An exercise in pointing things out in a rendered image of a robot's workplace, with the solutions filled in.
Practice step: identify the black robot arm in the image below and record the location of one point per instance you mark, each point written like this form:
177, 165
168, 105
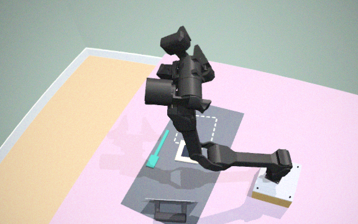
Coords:
182, 99

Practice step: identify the cream tile with dark square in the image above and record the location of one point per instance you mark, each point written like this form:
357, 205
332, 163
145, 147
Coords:
183, 154

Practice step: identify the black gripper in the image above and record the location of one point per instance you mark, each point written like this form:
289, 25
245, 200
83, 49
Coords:
195, 66

